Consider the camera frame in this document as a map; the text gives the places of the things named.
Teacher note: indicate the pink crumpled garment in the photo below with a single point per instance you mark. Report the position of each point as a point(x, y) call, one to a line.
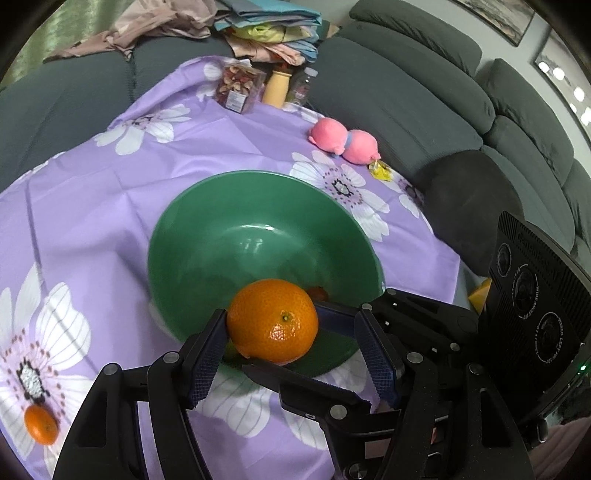
point(191, 19)

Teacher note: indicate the framed landscape painting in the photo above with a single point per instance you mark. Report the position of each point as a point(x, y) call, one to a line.
point(510, 18)

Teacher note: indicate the clear plastic bottle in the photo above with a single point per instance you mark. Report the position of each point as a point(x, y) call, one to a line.
point(300, 88)

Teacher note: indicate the yellow box on floor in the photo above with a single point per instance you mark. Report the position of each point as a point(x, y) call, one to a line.
point(478, 297)

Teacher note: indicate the cream yellow bottle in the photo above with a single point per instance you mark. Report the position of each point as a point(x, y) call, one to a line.
point(277, 86)

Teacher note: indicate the purple floral cloth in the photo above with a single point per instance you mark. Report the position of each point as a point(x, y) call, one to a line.
point(75, 296)

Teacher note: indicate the black round cushion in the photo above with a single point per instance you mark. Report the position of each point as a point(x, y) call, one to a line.
point(464, 195)

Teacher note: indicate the clear box of dried petals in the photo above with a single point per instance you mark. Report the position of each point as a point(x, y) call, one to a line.
point(239, 87)

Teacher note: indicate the green plastic bowl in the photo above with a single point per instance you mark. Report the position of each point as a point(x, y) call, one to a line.
point(232, 229)

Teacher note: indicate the orange mandarin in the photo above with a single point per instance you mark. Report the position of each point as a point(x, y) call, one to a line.
point(40, 425)
point(272, 320)

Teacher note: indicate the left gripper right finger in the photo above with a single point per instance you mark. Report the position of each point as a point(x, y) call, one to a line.
point(450, 425)

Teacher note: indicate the red tomato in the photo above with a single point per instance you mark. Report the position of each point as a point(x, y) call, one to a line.
point(317, 293)

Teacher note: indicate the pink plush toy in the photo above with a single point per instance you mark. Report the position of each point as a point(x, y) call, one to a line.
point(355, 146)

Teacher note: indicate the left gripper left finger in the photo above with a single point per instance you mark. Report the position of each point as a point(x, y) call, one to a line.
point(104, 440)

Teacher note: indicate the stack of folded clothes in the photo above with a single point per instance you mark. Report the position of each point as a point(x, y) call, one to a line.
point(272, 31)

